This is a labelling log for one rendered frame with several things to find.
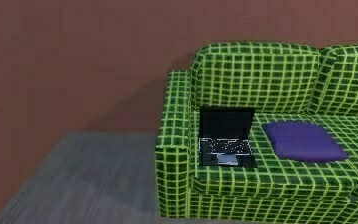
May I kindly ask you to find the black open laptop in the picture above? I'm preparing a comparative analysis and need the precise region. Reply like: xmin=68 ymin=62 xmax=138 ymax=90
xmin=197 ymin=105 xmax=259 ymax=169

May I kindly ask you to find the green checked sofa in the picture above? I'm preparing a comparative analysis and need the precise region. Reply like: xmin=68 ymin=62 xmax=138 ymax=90
xmin=154 ymin=41 xmax=358 ymax=224

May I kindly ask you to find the purple cushion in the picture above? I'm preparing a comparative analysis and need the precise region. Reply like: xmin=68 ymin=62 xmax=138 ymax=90
xmin=261 ymin=120 xmax=350 ymax=164

